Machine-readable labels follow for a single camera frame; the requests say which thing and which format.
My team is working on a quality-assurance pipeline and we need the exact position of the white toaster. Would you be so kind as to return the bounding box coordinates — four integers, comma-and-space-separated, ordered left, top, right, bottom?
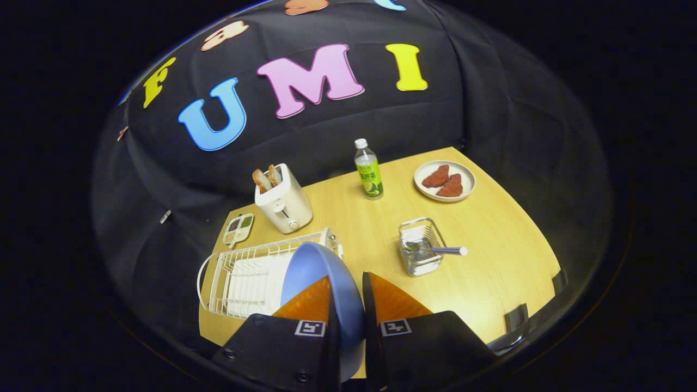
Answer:
254, 163, 314, 235

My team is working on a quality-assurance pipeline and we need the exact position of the white wire dish rack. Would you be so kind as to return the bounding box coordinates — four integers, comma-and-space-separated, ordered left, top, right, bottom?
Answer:
197, 228, 344, 319

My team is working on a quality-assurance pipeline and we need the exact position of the metal spoon with striped handle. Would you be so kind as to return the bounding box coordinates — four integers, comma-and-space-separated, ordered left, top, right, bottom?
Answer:
406, 242, 468, 256

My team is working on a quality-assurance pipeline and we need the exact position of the black backdrop cloth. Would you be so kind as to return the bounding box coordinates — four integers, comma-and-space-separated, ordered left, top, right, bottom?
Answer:
93, 0, 616, 354

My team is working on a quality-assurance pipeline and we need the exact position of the white plate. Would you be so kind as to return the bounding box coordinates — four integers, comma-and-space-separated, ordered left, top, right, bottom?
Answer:
414, 160, 476, 203

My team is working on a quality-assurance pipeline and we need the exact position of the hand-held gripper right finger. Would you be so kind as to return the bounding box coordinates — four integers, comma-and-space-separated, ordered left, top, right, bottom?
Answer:
362, 271, 497, 392

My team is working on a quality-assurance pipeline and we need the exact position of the brown meat piece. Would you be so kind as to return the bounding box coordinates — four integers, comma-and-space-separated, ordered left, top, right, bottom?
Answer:
436, 174, 463, 198
422, 165, 450, 188

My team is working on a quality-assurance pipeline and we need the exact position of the green label drink bottle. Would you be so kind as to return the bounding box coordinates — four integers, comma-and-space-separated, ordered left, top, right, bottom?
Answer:
354, 138, 384, 200

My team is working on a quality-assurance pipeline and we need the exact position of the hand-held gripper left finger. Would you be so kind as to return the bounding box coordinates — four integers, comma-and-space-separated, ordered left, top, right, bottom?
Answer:
212, 275, 343, 392

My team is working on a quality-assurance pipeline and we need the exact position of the blue plate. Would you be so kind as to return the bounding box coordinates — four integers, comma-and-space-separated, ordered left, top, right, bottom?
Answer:
280, 242, 365, 382

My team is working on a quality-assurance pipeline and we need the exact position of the metal wire basket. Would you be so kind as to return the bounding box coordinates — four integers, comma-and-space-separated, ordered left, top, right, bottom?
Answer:
399, 218, 447, 277

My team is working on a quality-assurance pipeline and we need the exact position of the small divided seasoning tray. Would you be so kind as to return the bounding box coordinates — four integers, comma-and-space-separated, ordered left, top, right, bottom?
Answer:
223, 213, 255, 247

